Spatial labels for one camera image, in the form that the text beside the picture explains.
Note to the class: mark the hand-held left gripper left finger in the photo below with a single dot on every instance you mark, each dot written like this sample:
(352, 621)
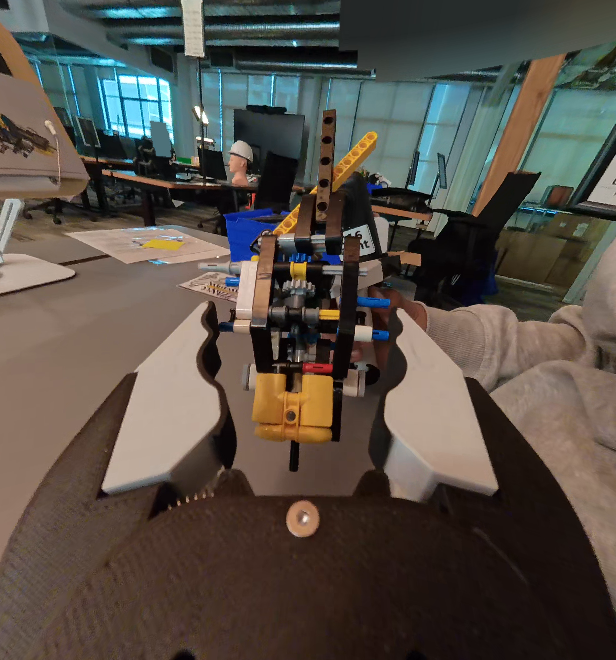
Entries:
(163, 412)

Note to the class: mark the brown office desk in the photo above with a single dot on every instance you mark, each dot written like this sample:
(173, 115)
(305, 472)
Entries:
(158, 180)

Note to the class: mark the black office chair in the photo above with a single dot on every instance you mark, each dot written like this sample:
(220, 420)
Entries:
(493, 221)
(277, 180)

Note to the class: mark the white panel light on stand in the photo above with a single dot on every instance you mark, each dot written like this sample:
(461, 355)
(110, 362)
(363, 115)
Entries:
(193, 26)

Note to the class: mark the black monitor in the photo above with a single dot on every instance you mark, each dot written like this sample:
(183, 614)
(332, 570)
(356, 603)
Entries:
(266, 139)

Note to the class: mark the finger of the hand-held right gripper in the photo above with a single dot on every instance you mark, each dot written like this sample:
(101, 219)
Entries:
(374, 273)

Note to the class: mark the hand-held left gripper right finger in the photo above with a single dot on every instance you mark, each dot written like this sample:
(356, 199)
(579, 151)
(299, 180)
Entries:
(437, 423)

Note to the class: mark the mannequin head with hard hat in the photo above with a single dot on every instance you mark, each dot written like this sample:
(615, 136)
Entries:
(241, 160)

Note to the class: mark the yellow sticky note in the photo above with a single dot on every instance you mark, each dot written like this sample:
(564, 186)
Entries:
(162, 244)

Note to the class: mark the person's right hand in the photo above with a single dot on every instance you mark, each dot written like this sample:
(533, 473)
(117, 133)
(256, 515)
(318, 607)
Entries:
(408, 309)

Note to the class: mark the blue storage bin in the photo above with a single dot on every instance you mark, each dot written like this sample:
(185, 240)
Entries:
(241, 232)

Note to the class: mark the black yellow lego model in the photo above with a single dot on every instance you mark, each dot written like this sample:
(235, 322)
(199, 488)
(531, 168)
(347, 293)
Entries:
(292, 407)

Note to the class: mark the wooden post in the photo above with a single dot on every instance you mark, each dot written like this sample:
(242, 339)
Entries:
(524, 129)

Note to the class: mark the white paper sheet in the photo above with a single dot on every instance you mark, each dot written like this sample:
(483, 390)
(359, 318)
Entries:
(112, 245)

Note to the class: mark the cardboard boxes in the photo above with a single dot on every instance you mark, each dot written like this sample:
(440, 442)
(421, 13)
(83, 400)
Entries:
(535, 252)

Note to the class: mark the striped sticker sheet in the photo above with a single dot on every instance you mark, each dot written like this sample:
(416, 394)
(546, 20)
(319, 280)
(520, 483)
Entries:
(205, 286)

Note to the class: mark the tablet on white stand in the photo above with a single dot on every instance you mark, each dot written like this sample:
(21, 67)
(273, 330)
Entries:
(24, 134)

